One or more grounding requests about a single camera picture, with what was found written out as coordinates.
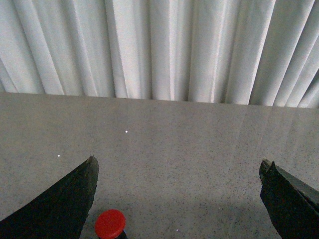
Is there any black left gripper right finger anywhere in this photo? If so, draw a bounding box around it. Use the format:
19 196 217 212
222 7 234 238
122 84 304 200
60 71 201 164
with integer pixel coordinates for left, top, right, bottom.
259 159 319 239

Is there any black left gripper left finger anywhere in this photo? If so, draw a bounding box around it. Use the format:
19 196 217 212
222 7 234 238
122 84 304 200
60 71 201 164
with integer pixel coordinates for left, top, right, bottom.
0 156 99 239

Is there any white pleated curtain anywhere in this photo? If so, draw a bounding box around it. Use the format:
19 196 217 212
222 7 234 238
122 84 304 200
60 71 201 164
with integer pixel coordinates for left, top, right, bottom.
0 0 319 108

